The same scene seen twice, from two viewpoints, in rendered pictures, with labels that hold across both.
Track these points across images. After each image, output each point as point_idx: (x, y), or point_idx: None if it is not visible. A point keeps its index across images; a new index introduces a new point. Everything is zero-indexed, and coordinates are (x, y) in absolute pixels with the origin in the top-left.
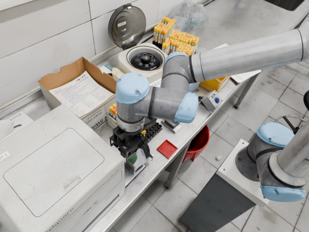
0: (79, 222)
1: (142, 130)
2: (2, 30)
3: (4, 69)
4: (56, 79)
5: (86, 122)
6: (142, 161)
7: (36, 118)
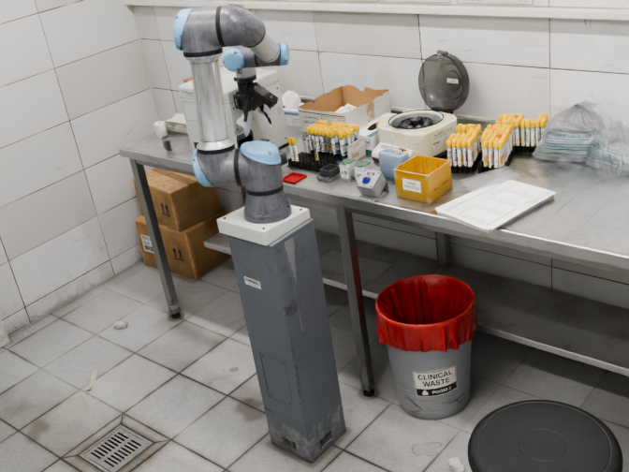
0: None
1: (252, 94)
2: (341, 29)
3: (335, 64)
4: (358, 97)
5: (303, 120)
6: (241, 123)
7: None
